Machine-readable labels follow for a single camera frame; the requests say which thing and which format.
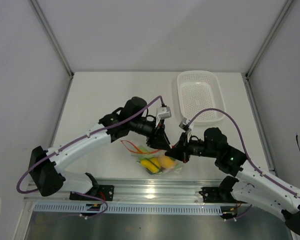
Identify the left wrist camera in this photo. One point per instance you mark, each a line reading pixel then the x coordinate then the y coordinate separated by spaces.
pixel 162 113

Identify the yellow lemon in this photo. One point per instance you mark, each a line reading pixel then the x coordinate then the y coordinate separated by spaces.
pixel 150 165

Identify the aluminium mounting rail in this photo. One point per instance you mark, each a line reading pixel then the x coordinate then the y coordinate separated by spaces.
pixel 171 192

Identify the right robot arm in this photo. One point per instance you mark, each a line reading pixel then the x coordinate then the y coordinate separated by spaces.
pixel 246 181

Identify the slotted white cable duct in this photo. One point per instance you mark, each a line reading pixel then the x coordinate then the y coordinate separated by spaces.
pixel 120 208

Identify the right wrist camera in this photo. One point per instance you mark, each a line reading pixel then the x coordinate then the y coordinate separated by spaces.
pixel 188 128

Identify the clear orange-zipper zip bag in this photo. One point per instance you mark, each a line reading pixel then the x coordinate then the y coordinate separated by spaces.
pixel 151 166

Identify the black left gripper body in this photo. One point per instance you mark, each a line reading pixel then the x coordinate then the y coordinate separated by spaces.
pixel 143 127

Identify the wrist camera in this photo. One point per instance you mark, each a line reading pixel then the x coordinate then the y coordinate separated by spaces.
pixel 162 113
pixel 188 128

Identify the right aluminium frame post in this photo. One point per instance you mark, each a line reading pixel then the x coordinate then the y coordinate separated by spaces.
pixel 271 35

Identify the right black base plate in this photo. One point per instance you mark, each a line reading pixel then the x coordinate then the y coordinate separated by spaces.
pixel 217 195

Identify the aluminium frame post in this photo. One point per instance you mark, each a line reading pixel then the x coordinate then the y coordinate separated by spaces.
pixel 271 35
pixel 43 21

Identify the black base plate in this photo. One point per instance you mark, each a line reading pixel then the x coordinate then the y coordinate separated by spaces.
pixel 104 192
pixel 217 195

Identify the green apple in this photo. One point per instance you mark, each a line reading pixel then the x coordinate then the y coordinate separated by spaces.
pixel 141 157

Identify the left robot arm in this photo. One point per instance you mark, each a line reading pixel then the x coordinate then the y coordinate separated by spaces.
pixel 48 167

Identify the left aluminium frame post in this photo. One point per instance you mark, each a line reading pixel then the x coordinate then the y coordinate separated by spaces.
pixel 43 21

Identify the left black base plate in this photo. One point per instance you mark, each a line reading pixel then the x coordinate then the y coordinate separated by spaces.
pixel 104 192

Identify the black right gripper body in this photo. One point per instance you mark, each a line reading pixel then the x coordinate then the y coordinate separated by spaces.
pixel 197 148

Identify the orange fruit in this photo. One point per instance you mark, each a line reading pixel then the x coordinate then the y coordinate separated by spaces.
pixel 166 162

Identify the white perforated plastic basket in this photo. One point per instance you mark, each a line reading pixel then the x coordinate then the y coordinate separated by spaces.
pixel 198 90

